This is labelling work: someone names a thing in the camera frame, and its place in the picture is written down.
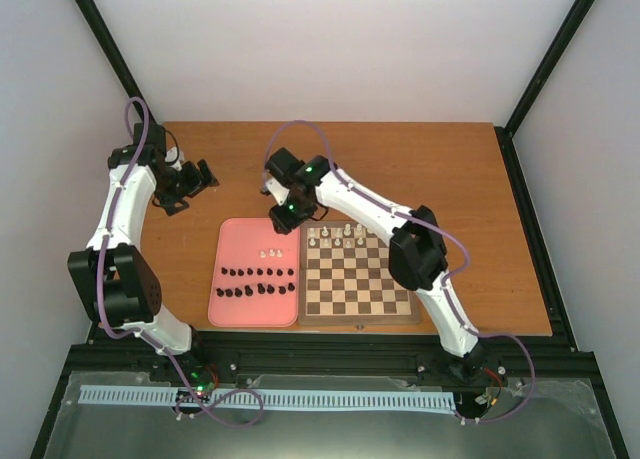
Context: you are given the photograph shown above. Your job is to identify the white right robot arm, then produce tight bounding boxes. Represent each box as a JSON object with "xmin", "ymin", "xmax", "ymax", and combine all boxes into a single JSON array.
[{"xmin": 262, "ymin": 148, "xmax": 484, "ymax": 384}]

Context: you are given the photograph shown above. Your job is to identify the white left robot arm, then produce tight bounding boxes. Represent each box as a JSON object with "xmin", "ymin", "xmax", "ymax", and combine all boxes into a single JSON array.
[{"xmin": 67, "ymin": 123, "xmax": 219, "ymax": 382}]

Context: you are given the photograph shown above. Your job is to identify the pink plastic tray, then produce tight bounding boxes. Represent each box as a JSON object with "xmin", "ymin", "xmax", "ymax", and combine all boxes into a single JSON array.
[{"xmin": 208, "ymin": 218, "xmax": 300, "ymax": 329}]

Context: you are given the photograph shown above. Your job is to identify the light blue cable duct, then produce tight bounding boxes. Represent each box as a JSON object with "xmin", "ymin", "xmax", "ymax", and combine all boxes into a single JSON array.
[{"xmin": 78, "ymin": 385, "xmax": 455, "ymax": 414}]

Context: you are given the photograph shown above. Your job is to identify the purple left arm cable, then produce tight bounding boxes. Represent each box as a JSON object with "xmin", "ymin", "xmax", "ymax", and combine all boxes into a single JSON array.
[{"xmin": 95, "ymin": 96, "xmax": 266, "ymax": 429}]

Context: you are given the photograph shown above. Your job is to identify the wooden chess board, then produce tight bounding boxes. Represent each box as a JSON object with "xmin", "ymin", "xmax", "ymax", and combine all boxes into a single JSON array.
[{"xmin": 298, "ymin": 221, "xmax": 420, "ymax": 328}]

